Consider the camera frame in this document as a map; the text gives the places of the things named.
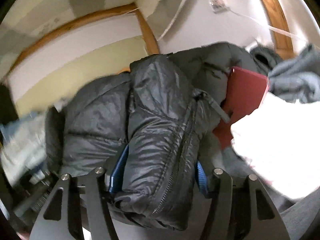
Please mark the black fleece garment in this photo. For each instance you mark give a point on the black fleece garment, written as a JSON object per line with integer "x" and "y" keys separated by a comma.
{"x": 208, "y": 67}

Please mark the red book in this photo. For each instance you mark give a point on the red book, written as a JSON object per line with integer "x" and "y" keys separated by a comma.
{"x": 245, "y": 92}

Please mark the black puffer down jacket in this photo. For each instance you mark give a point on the black puffer down jacket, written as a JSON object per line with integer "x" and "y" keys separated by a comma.
{"x": 155, "y": 110}

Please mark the grey sweatshirt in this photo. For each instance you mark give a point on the grey sweatshirt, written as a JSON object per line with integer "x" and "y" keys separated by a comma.
{"x": 297, "y": 79}

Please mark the light blue duvet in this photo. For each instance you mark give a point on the light blue duvet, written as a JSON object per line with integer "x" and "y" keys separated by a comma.
{"x": 26, "y": 149}

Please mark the white pillow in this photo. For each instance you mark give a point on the white pillow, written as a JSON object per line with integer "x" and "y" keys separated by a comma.
{"x": 280, "y": 141}

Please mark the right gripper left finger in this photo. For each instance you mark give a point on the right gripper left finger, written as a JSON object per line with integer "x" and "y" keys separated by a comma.
{"x": 75, "y": 201}

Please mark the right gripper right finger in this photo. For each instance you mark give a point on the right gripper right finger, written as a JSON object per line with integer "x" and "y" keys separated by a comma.
{"x": 240, "y": 207}

